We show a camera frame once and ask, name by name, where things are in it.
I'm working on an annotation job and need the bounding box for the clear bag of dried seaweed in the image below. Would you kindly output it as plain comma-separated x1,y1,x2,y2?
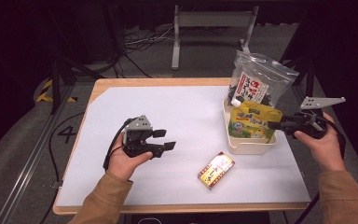
227,49,300,108

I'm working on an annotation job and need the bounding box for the bundle of floor cables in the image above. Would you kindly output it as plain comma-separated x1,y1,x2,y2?
123,25,175,53

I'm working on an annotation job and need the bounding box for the right hand-held gripper cable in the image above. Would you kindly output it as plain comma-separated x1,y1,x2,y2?
314,114,347,161

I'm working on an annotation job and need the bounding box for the yellow and black hazard tape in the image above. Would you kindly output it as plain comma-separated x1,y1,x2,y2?
35,78,77,104

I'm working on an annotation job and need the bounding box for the yellow spouted sauce pouch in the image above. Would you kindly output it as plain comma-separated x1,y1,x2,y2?
227,98,284,145

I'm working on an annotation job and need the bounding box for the hand-held gripper cable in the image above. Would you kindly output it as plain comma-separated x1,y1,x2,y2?
103,117,138,173
314,114,347,161

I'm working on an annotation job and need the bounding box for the white metal stand frame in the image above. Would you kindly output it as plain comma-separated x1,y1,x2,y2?
171,4,260,71

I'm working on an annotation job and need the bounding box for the white table mat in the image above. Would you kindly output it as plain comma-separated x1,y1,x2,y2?
55,85,312,207

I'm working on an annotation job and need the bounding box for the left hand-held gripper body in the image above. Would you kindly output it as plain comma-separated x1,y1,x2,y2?
122,114,166,160

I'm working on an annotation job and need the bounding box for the small red and yellow box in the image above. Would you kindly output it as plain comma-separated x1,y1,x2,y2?
197,150,236,191

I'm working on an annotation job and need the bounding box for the white plastic container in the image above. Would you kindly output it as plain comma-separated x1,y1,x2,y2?
222,92,278,156

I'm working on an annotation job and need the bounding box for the person's left hand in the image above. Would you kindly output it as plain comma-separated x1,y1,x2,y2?
106,132,154,182

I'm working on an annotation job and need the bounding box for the person's right hand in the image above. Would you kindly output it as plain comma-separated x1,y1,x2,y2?
293,112,348,173

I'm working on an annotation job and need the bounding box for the left hand-held gripper cable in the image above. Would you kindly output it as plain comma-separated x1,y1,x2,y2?
103,117,138,173

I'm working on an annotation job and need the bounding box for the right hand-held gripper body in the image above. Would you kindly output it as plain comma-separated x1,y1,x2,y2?
284,95,347,140

